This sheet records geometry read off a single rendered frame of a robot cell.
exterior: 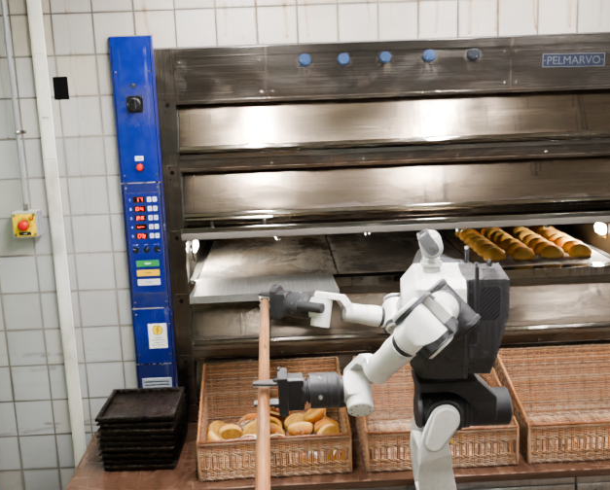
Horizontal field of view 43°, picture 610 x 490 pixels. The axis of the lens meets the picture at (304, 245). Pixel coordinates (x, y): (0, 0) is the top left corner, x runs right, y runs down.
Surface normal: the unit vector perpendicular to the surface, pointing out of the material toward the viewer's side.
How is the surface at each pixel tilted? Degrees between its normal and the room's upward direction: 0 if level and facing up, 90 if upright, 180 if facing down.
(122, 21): 90
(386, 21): 90
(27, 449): 90
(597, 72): 90
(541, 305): 70
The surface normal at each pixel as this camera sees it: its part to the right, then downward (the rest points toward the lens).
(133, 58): 0.04, 0.20
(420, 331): -0.06, -0.18
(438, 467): 0.17, 0.58
